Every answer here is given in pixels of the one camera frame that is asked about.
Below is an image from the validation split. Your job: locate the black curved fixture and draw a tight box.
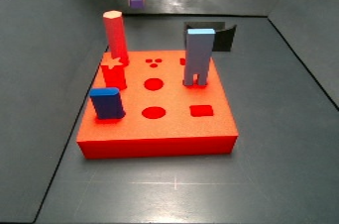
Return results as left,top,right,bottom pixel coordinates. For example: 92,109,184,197
184,22,238,52

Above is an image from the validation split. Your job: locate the red shape-sorter board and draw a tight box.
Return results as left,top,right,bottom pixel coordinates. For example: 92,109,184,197
77,51,239,159

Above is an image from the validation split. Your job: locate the red hexagonal peg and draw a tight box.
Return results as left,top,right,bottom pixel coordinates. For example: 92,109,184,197
103,11,128,65

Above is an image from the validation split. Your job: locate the red star peg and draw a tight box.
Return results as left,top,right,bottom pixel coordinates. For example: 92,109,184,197
100,57,127,90

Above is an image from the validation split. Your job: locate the dark blue rounded block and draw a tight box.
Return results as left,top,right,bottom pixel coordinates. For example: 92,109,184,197
89,87,125,119

